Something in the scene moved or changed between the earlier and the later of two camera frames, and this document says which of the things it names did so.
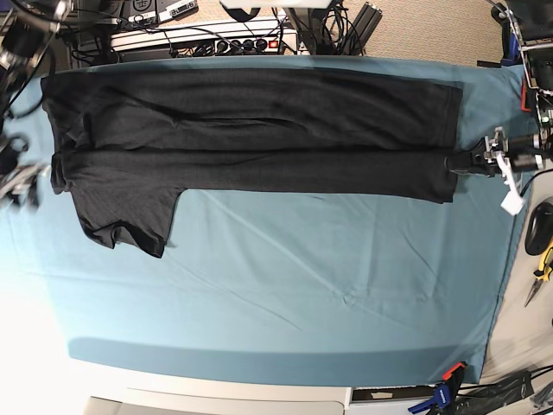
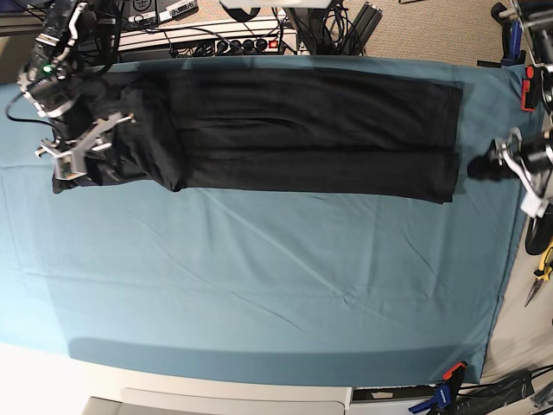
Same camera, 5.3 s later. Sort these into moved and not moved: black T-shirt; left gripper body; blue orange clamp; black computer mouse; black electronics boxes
Moved: left gripper body; black T-shirt
Not moved: black computer mouse; black electronics boxes; blue orange clamp
